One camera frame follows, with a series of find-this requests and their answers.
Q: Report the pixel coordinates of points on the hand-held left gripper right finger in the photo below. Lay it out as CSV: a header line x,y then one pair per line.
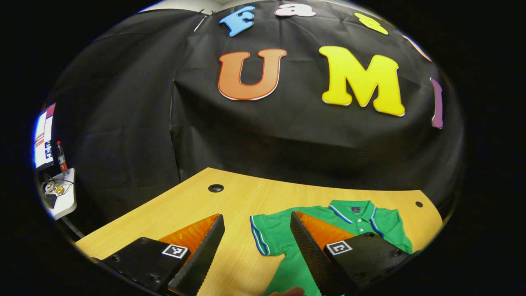
x,y
308,250

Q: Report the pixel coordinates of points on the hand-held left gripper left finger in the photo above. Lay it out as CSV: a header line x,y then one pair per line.
x,y
205,250

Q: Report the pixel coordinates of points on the green T-shirt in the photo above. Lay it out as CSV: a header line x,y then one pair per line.
x,y
279,232

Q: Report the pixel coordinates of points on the black backdrop cloth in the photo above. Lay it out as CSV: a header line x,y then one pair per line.
x,y
287,135

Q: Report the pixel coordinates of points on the white side table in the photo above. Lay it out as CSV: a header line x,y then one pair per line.
x,y
65,197

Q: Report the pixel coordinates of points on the small black box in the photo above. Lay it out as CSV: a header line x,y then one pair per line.
x,y
51,200

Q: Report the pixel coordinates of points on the red label drink bottle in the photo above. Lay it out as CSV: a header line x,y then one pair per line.
x,y
62,158

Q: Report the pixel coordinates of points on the computer monitor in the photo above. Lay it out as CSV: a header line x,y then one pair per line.
x,y
43,137

